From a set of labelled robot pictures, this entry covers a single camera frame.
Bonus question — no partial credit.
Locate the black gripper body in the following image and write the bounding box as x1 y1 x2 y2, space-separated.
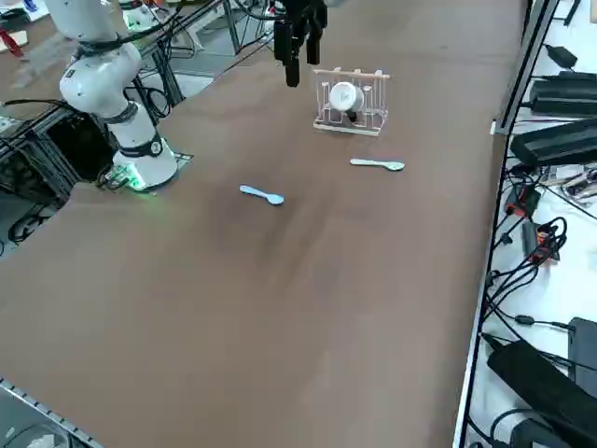
282 0 327 30

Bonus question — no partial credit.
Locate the blue spoon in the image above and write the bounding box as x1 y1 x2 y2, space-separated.
239 184 285 206

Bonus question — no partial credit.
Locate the green spoon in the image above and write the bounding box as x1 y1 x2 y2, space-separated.
350 158 406 173

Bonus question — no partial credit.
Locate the white cup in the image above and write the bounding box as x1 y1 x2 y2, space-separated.
328 81 366 123

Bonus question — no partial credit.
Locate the small black power adapter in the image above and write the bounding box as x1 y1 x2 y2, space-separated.
544 44 579 69

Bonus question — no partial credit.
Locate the large black power brick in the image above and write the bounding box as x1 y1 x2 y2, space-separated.
509 119 597 167

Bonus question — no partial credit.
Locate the orange black electronic module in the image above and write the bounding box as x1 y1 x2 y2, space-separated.
506 184 542 218

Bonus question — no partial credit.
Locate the red tool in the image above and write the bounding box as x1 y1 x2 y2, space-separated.
0 25 22 60

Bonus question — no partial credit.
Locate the black adapter orange plug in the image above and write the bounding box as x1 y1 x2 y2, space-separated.
521 217 568 265

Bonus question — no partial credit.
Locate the long black power brick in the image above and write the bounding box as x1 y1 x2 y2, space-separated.
487 339 597 448

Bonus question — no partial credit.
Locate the dark grey box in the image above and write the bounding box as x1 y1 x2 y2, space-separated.
567 316 597 398

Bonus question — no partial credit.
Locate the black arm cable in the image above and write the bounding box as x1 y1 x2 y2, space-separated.
72 0 281 60

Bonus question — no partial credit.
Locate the aluminium frame post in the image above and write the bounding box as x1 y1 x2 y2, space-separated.
490 0 561 136

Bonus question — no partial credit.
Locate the black aluminium frame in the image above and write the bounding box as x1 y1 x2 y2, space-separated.
0 100 118 206

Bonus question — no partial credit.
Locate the grey slotted rail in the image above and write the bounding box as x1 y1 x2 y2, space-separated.
0 376 100 448

